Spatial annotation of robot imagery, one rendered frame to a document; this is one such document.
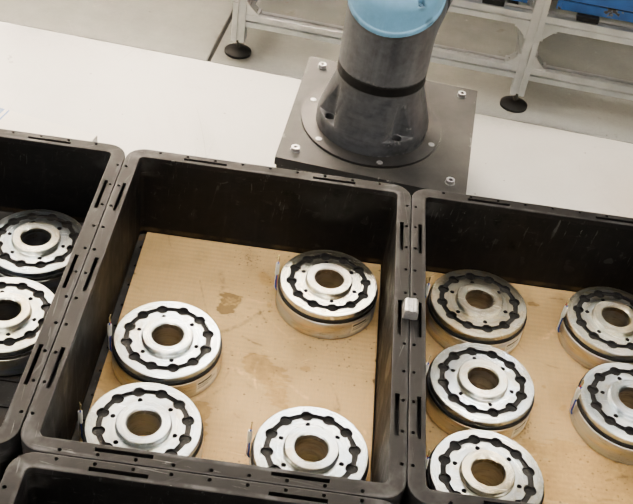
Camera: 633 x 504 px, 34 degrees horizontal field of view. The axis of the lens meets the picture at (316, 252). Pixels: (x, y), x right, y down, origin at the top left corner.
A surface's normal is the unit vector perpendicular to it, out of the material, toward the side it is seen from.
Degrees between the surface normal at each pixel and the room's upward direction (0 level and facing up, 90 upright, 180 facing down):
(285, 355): 0
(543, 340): 0
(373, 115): 75
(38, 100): 0
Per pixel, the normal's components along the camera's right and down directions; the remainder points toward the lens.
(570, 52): 0.11, -0.75
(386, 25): -0.23, 0.61
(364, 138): -0.20, 0.40
